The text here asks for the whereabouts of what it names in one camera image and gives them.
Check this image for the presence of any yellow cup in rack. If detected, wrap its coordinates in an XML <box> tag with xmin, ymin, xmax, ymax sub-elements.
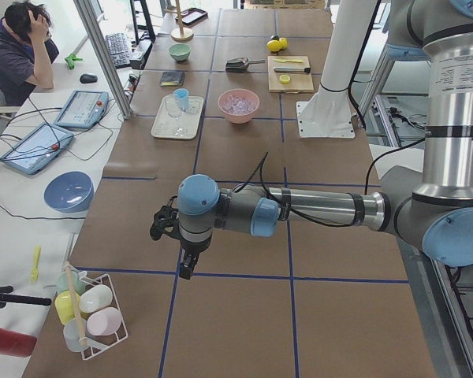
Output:
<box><xmin>54</xmin><ymin>290</ymin><xmax>75</xmax><ymax>325</ymax></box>

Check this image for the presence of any wooden cutting board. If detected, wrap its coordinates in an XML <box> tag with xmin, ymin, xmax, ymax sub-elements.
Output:
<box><xmin>267</xmin><ymin>56</ymin><xmax>314</xmax><ymax>93</ymax></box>

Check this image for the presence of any yellow plastic knife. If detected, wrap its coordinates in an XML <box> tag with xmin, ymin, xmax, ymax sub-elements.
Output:
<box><xmin>273</xmin><ymin>57</ymin><xmax>304</xmax><ymax>64</ymax></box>

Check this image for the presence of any green ceramic bowl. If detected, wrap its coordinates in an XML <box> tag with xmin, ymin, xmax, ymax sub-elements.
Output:
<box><xmin>168</xmin><ymin>43</ymin><xmax>191</xmax><ymax>62</ymax></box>

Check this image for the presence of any clear wine glass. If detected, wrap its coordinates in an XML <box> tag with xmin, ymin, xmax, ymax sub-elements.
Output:
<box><xmin>165</xmin><ymin>94</ymin><xmax>185</xmax><ymax>137</ymax></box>

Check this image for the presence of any lemon half slice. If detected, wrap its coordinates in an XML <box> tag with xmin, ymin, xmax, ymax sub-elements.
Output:
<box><xmin>279</xmin><ymin>74</ymin><xmax>292</xmax><ymax>84</ymax></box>

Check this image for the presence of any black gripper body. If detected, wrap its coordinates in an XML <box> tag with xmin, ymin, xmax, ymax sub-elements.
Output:
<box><xmin>149</xmin><ymin>195</ymin><xmax>181</xmax><ymax>241</ymax></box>

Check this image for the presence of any white wire cup rack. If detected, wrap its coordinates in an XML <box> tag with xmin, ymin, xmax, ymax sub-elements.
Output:
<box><xmin>60</xmin><ymin>263</ymin><xmax>128</xmax><ymax>361</ymax></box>

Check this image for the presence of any black tray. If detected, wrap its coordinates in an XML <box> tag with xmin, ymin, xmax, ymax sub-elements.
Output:
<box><xmin>181</xmin><ymin>7</ymin><xmax>208</xmax><ymax>26</ymax></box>

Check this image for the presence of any whole yellow lemon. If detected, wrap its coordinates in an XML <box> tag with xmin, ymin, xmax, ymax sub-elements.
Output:
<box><xmin>266</xmin><ymin>39</ymin><xmax>282</xmax><ymax>53</ymax></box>

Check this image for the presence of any blue bowl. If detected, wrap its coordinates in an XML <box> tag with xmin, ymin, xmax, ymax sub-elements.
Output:
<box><xmin>43</xmin><ymin>171</ymin><xmax>94</xmax><ymax>213</ymax></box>

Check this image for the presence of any red cylinder object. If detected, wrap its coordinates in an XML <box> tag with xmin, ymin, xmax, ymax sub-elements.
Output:
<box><xmin>0</xmin><ymin>328</ymin><xmax>37</xmax><ymax>358</ymax></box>

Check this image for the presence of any cream serving tray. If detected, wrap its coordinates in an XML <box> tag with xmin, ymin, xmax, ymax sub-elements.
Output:
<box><xmin>151</xmin><ymin>94</ymin><xmax>205</xmax><ymax>139</ymax></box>

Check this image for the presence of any near teach pendant tablet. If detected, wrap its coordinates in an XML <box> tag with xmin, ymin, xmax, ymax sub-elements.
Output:
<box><xmin>0</xmin><ymin>122</ymin><xmax>74</xmax><ymax>175</ymax></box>

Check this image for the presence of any black computer mouse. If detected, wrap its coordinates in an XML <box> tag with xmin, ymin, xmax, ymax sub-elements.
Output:
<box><xmin>79</xmin><ymin>73</ymin><xmax>98</xmax><ymax>83</ymax></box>

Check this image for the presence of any yellow plastic fork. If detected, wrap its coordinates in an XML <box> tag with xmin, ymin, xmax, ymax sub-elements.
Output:
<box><xmin>30</xmin><ymin>246</ymin><xmax>42</xmax><ymax>284</ymax></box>

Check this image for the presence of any green cup in rack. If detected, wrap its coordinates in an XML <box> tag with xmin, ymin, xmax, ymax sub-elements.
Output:
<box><xmin>56</xmin><ymin>269</ymin><xmax>86</xmax><ymax>295</ymax></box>

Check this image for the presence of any pink bowl of ice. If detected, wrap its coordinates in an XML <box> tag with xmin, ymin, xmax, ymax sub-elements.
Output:
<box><xmin>218</xmin><ymin>88</ymin><xmax>260</xmax><ymax>124</ymax></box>

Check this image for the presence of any black keyboard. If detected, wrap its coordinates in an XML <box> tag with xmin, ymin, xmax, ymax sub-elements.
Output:
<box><xmin>105</xmin><ymin>33</ymin><xmax>132</xmax><ymax>69</ymax></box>

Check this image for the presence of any white cup in rack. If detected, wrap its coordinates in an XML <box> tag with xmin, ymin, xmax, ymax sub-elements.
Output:
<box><xmin>79</xmin><ymin>284</ymin><xmax>113</xmax><ymax>313</ymax></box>

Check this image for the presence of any grey cup in rack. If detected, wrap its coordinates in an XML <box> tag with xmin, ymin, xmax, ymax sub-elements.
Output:
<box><xmin>63</xmin><ymin>318</ymin><xmax>88</xmax><ymax>352</ymax></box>

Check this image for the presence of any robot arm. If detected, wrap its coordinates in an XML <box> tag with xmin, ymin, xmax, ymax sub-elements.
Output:
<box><xmin>150</xmin><ymin>1</ymin><xmax>473</xmax><ymax>279</ymax></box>

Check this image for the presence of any seated person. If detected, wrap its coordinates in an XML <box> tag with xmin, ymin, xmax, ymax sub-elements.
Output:
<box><xmin>0</xmin><ymin>1</ymin><xmax>59</xmax><ymax>106</ymax></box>

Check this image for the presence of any aluminium frame post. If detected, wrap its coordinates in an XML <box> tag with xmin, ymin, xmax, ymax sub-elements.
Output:
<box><xmin>74</xmin><ymin>0</ymin><xmax>132</xmax><ymax>120</ymax></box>

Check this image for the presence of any pink cup in rack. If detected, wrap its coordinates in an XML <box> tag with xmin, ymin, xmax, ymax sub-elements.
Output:
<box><xmin>87</xmin><ymin>307</ymin><xmax>122</xmax><ymax>335</ymax></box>

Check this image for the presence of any green clamp tool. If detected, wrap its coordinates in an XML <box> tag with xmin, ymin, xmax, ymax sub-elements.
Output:
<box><xmin>64</xmin><ymin>54</ymin><xmax>83</xmax><ymax>70</ymax></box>

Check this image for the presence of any black tripod handle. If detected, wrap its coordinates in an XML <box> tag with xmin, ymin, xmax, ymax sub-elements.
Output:
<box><xmin>0</xmin><ymin>285</ymin><xmax>52</xmax><ymax>308</ymax></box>

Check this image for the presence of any far teach pendant tablet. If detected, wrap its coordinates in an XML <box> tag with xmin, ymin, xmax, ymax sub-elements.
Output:
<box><xmin>54</xmin><ymin>90</ymin><xmax>110</xmax><ymax>130</ymax></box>

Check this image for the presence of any teach pendant tablet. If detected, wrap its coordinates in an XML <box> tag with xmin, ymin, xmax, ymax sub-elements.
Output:
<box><xmin>0</xmin><ymin>122</ymin><xmax>74</xmax><ymax>175</ymax></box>
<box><xmin>54</xmin><ymin>90</ymin><xmax>110</xmax><ymax>130</ymax></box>

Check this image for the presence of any light blue plastic cup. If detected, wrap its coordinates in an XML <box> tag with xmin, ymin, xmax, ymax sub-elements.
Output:
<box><xmin>173</xmin><ymin>88</ymin><xmax>189</xmax><ymax>111</ymax></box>

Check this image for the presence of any wooden stand with base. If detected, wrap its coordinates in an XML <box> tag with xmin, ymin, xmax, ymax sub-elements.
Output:
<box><xmin>166</xmin><ymin>0</ymin><xmax>194</xmax><ymax>43</ymax></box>

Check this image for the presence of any metal ice scoop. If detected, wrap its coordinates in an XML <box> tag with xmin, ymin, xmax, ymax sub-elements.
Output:
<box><xmin>225</xmin><ymin>57</ymin><xmax>266</xmax><ymax>72</ymax></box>

